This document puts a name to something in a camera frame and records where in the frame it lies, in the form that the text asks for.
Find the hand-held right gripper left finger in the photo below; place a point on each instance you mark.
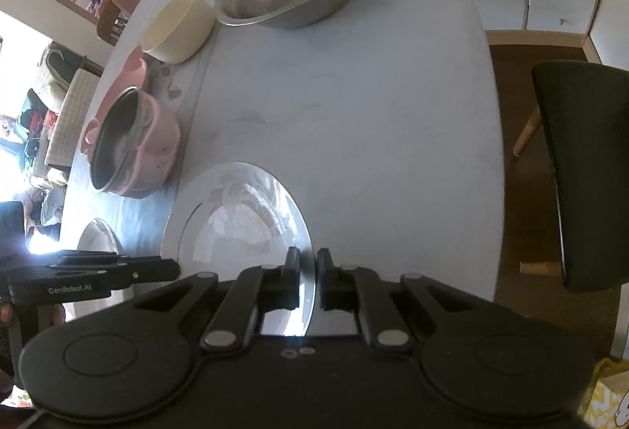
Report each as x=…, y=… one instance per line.
x=294, y=281

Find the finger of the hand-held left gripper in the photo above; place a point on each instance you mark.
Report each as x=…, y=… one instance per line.
x=83, y=255
x=142, y=269

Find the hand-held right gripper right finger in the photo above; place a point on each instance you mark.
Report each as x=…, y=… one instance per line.
x=322, y=281

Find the small steel bowl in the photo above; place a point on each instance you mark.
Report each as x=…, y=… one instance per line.
x=98, y=237

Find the clear glass plate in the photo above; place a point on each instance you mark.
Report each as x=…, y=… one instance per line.
x=236, y=222

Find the pink bowl with steel liner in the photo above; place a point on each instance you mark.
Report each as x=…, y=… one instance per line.
x=147, y=139

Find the pink bear-shaped plate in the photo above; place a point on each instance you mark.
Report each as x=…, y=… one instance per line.
x=132, y=70

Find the person's left hand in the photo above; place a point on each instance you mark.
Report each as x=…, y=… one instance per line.
x=58, y=314

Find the cream woven bench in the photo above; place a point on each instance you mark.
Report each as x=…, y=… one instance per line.
x=71, y=114

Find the cream bowl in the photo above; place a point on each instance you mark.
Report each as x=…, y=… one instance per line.
x=177, y=23

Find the pink chair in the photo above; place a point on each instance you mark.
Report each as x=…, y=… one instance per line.
x=123, y=4

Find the black seat wooden chair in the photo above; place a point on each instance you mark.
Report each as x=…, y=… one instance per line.
x=589, y=163

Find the yellow paper bag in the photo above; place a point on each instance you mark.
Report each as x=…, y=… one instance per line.
x=612, y=399

